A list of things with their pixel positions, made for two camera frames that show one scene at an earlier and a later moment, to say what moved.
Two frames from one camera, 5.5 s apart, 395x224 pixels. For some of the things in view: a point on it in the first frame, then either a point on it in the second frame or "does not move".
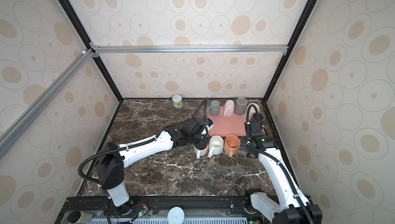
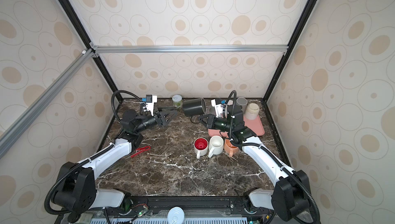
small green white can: [177, 101] does not move
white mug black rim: [200, 152] does not move
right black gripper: [243, 145] → [211, 122]
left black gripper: [203, 144] → [160, 121]
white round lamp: [176, 216] does not move
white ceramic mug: [215, 145] does not move
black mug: [261, 117] → [194, 108]
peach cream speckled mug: [232, 144] does not move
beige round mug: [252, 109] does not move
